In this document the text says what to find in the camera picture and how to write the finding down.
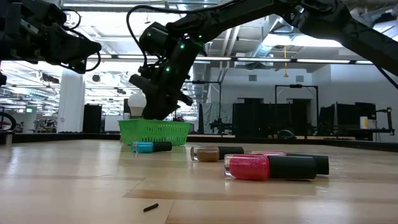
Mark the brown nail polish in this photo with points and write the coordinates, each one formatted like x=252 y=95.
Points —
x=208 y=154

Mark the black metal table frame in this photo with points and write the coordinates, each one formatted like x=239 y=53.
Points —
x=62 y=137

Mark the black desk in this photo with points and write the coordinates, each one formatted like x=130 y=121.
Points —
x=363 y=133

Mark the black background robot arm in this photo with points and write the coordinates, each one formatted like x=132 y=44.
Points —
x=220 y=126

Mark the black dome object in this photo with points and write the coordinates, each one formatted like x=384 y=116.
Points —
x=286 y=134

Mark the short grey post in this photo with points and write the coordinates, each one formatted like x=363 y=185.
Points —
x=8 y=138

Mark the black jointed stand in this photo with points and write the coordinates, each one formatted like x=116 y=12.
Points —
x=389 y=121

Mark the black room partitions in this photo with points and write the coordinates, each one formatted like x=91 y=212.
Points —
x=255 y=118

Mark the black monitor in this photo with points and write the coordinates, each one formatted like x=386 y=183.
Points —
x=345 y=114
x=366 y=110
x=327 y=116

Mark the grey tarp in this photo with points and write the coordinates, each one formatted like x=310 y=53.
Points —
x=217 y=115

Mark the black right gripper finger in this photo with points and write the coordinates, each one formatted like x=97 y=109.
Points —
x=154 y=109
x=169 y=110

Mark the green plastic basket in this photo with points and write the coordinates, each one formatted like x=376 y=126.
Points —
x=149 y=133

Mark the black flat panel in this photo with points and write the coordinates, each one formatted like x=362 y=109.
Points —
x=125 y=109

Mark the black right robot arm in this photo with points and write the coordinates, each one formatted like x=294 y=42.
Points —
x=326 y=15

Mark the silver slanted air duct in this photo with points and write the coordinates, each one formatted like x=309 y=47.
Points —
x=267 y=43

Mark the light pink nail polish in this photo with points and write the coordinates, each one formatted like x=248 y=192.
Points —
x=321 y=164

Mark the black bicycle wheel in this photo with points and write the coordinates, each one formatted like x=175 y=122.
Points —
x=13 y=122

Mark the glitter hot pink nail polish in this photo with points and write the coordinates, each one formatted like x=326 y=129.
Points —
x=248 y=168

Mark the white light bulb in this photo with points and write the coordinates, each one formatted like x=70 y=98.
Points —
x=136 y=104

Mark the long bar with light strips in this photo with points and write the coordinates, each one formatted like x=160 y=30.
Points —
x=264 y=59

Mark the white square column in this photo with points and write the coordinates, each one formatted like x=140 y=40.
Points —
x=71 y=102

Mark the black metal frame stand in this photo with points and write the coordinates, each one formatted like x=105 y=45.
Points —
x=295 y=86
x=211 y=82

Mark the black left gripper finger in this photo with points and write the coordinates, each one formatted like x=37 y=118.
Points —
x=77 y=54
x=71 y=40

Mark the teal nail polish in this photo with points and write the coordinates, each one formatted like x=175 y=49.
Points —
x=143 y=147

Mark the black tall cabinet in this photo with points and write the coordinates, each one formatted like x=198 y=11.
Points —
x=92 y=118

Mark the silver round air duct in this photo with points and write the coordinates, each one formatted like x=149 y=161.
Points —
x=200 y=84

